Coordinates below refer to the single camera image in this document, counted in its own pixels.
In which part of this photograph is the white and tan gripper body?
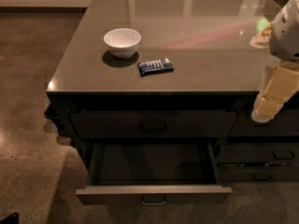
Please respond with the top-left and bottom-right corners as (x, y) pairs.
(251, 61), (299, 123)

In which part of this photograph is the white ceramic bowl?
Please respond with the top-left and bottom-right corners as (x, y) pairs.
(104, 28), (141, 59)

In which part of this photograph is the dark cabinet side handle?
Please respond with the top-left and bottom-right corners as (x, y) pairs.
(44, 104), (63, 129)

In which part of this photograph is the drawer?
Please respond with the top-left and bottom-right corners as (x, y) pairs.
(216, 143), (299, 163)
(69, 110), (237, 139)
(76, 144), (232, 206)
(218, 166), (299, 182)
(229, 105), (299, 137)

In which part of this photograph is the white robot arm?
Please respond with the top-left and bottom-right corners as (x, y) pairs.
(249, 0), (299, 123)

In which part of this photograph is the black object floor corner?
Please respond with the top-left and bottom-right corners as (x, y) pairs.
(0, 213), (19, 224)

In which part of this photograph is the blue snack packet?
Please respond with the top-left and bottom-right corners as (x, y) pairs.
(137, 58), (174, 77)

